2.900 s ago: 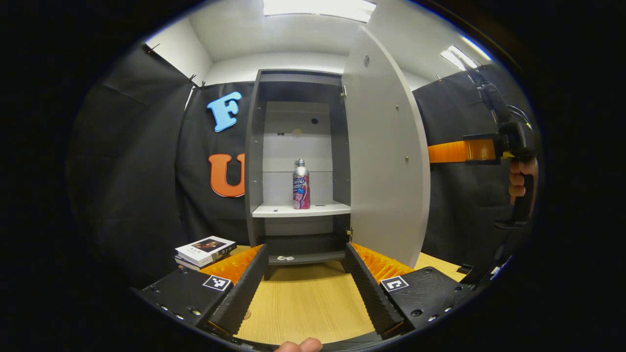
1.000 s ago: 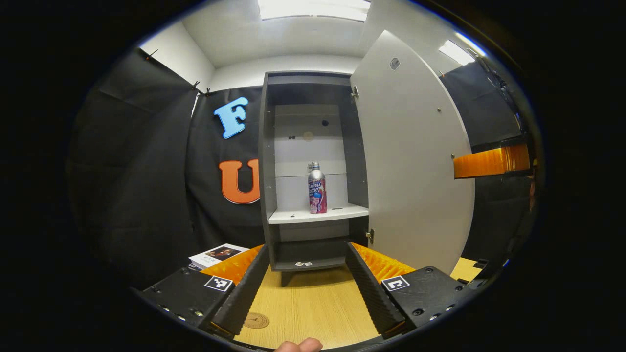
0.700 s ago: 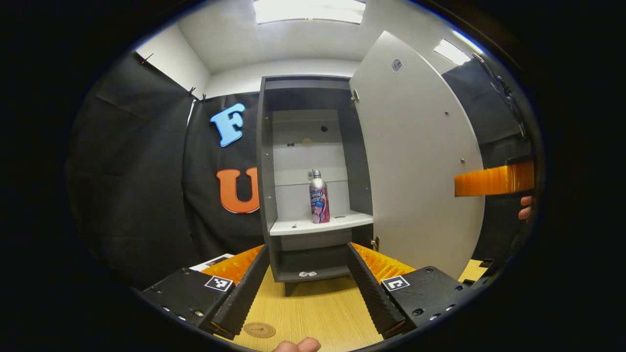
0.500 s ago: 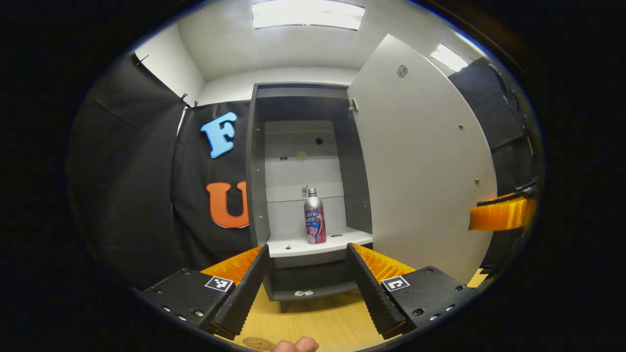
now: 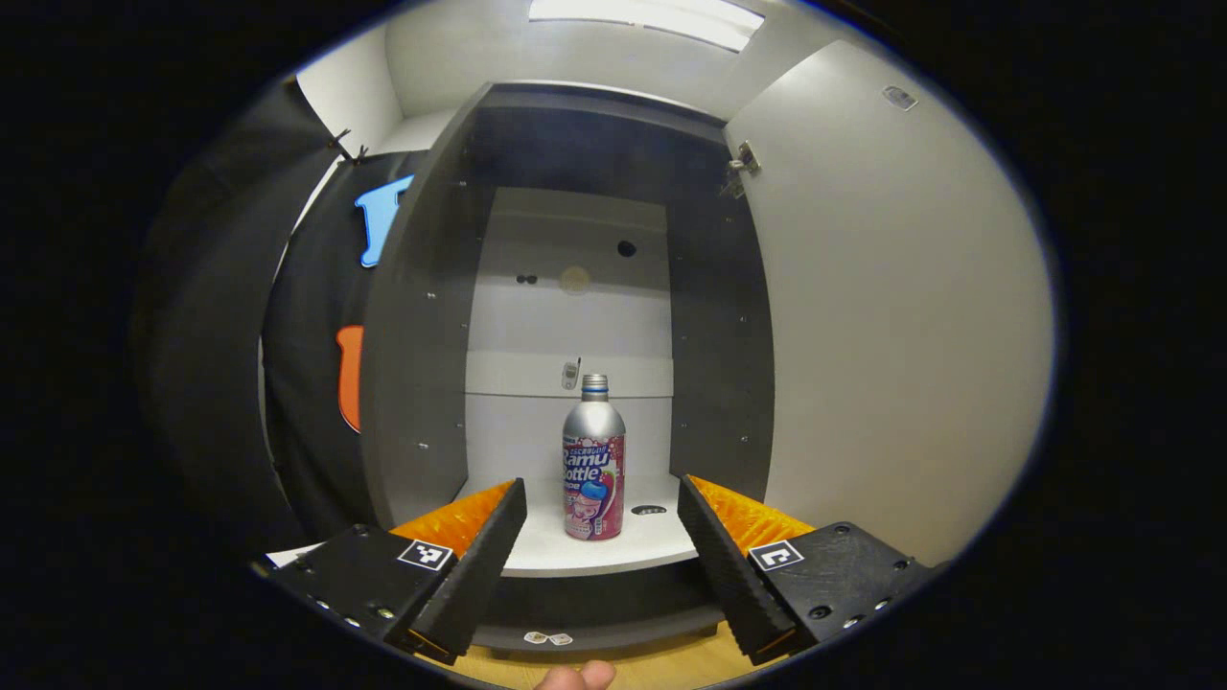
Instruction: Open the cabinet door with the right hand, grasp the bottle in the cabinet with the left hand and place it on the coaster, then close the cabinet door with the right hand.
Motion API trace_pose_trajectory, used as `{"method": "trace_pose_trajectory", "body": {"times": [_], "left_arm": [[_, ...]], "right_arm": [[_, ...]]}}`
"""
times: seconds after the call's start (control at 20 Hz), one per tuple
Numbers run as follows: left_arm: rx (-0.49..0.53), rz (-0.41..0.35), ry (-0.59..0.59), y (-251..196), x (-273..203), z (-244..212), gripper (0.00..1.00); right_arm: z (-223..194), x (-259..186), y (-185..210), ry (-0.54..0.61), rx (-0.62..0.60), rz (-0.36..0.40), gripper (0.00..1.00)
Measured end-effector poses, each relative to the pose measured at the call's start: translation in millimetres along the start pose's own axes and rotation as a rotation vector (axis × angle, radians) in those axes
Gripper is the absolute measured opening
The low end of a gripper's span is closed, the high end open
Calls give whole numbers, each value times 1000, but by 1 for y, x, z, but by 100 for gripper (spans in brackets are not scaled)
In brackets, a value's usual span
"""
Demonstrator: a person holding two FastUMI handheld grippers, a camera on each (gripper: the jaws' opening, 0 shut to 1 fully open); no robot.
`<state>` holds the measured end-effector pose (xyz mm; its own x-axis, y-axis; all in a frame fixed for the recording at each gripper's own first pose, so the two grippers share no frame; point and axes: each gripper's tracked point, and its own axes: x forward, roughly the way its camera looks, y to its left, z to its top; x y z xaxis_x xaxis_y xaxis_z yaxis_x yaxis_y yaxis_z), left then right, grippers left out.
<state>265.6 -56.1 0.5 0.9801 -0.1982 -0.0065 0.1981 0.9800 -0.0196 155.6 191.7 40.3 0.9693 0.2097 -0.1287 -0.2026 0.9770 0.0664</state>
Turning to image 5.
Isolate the silver bottle with pink label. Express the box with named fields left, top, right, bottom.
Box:
left=561, top=374, right=627, bottom=542

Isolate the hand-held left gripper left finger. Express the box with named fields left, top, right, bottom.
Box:
left=251, top=477, right=528, bottom=667

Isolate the dark gray cabinet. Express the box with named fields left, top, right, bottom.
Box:
left=359, top=81, right=777, bottom=657

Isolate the metal door hinge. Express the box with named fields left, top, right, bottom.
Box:
left=724, top=141, right=763, bottom=199

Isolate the black backdrop cloth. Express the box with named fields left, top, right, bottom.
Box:
left=134, top=81, right=418, bottom=552

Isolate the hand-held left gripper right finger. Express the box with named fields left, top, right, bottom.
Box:
left=676, top=475, right=936, bottom=669

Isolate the white cabinet shelf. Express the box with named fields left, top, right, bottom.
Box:
left=451, top=474, right=701, bottom=579

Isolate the beige cabinet door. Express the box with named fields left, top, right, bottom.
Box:
left=721, top=38, right=1055, bottom=568

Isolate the long ceiling light panel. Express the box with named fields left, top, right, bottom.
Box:
left=527, top=0, right=766, bottom=54

